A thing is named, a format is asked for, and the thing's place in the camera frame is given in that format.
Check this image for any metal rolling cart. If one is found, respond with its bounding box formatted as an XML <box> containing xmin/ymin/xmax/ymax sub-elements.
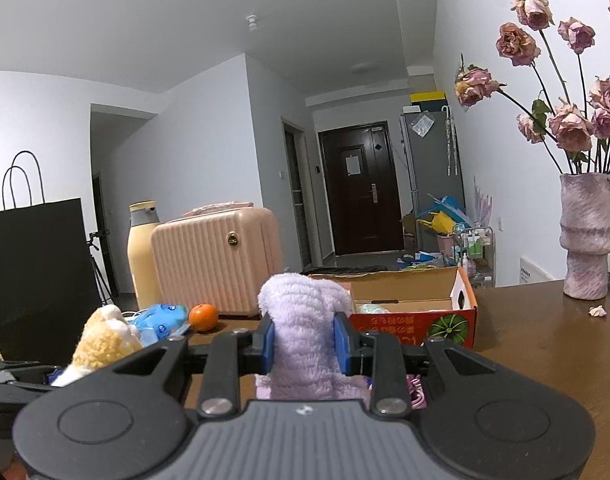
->
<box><xmin>454</xmin><ymin>226</ymin><xmax>496</xmax><ymax>289</ymax></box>

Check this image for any yellow black box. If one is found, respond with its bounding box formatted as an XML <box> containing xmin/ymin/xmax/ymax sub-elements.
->
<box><xmin>409</xmin><ymin>90</ymin><xmax>447</xmax><ymax>111</ymax></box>

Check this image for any black paper bag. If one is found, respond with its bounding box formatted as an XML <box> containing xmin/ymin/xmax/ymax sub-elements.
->
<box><xmin>0</xmin><ymin>150</ymin><xmax>104</xmax><ymax>362</ymax></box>

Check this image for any dark wooden door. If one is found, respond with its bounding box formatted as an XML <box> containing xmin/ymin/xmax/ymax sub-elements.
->
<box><xmin>318</xmin><ymin>120</ymin><xmax>405</xmax><ymax>256</ymax></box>

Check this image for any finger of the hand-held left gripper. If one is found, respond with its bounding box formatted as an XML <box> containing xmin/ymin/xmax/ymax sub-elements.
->
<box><xmin>7</xmin><ymin>365</ymin><xmax>60</xmax><ymax>395</ymax></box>

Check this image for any brown cardboard box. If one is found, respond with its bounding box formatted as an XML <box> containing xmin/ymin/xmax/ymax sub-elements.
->
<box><xmin>400</xmin><ymin>212</ymin><xmax>418</xmax><ymax>251</ymax></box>

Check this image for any yellow bag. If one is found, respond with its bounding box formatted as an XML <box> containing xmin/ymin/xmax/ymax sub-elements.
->
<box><xmin>417</xmin><ymin>212</ymin><xmax>451</xmax><ymax>236</ymax></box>

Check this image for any purple fluffy plush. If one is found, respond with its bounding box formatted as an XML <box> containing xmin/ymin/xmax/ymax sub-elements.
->
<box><xmin>255</xmin><ymin>272</ymin><xmax>371</xmax><ymax>401</ymax></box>

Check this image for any light blue printed packet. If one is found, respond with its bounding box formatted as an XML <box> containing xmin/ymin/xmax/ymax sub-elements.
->
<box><xmin>134</xmin><ymin>303</ymin><xmax>190</xmax><ymax>346</ymax></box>

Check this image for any side room doorway frame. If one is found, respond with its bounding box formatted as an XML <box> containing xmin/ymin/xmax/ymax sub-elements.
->
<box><xmin>283</xmin><ymin>120</ymin><xmax>314</xmax><ymax>269</ymax></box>

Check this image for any orange fruit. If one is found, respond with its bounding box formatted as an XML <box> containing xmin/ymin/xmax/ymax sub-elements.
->
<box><xmin>188</xmin><ymin>303</ymin><xmax>220</xmax><ymax>333</ymax></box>

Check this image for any black tripod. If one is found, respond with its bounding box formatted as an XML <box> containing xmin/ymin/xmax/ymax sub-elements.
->
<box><xmin>87</xmin><ymin>230</ymin><xmax>117</xmax><ymax>306</ymax></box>

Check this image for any blue bag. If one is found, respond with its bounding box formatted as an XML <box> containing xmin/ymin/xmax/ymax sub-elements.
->
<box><xmin>425</xmin><ymin>195</ymin><xmax>468</xmax><ymax>228</ymax></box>

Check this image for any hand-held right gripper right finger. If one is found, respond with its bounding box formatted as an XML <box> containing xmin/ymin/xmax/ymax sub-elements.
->
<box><xmin>333</xmin><ymin>312</ymin><xmax>500</xmax><ymax>417</ymax></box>

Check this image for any bunch of dried pink roses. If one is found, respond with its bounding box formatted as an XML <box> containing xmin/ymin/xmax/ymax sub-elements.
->
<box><xmin>454</xmin><ymin>0</ymin><xmax>610</xmax><ymax>176</ymax></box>

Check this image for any white leaning board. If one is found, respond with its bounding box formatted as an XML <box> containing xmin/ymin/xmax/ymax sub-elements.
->
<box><xmin>519</xmin><ymin>257</ymin><xmax>556</xmax><ymax>286</ymax></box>

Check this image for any pink coiled hair tie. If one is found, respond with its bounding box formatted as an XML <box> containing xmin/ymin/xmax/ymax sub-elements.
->
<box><xmin>407</xmin><ymin>374</ymin><xmax>428</xmax><ymax>409</ymax></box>

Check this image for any group of skincare bottles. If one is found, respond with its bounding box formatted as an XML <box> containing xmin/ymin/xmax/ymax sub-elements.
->
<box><xmin>462</xmin><ymin>232</ymin><xmax>491</xmax><ymax>259</ymax></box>

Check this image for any yellow thermos bottle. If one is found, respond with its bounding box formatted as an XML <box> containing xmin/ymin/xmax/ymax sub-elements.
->
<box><xmin>127</xmin><ymin>201</ymin><xmax>164</xmax><ymax>311</ymax></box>

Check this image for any black floor bag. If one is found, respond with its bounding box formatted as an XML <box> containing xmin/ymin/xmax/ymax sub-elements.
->
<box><xmin>314</xmin><ymin>264</ymin><xmax>388</xmax><ymax>276</ymax></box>

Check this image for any pink textured vase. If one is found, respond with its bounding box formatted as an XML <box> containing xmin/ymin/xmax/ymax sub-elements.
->
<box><xmin>558</xmin><ymin>172</ymin><xmax>610</xmax><ymax>300</ymax></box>

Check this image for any grey refrigerator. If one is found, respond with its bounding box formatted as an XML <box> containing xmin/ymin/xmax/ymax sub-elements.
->
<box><xmin>399</xmin><ymin>109</ymin><xmax>466</xmax><ymax>251</ymax></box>

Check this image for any cream orange plush toy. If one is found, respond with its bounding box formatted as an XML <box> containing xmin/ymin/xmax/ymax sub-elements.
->
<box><xmin>52</xmin><ymin>304</ymin><xmax>144</xmax><ymax>387</ymax></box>

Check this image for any pink ribbed suitcase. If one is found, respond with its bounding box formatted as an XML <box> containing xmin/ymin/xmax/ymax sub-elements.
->
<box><xmin>151</xmin><ymin>206</ymin><xmax>284</xmax><ymax>319</ymax></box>

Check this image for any clear plastic bag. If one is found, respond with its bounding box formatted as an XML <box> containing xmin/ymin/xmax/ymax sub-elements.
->
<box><xmin>410</xmin><ymin>114</ymin><xmax>437</xmax><ymax>139</ymax></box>

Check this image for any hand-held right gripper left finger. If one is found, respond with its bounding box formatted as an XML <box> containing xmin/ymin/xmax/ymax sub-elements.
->
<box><xmin>112</xmin><ymin>312</ymin><xmax>276</xmax><ymax>418</ymax></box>

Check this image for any pink wrapping paper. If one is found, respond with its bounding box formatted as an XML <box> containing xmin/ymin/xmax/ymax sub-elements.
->
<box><xmin>472</xmin><ymin>177</ymin><xmax>494</xmax><ymax>229</ymax></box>

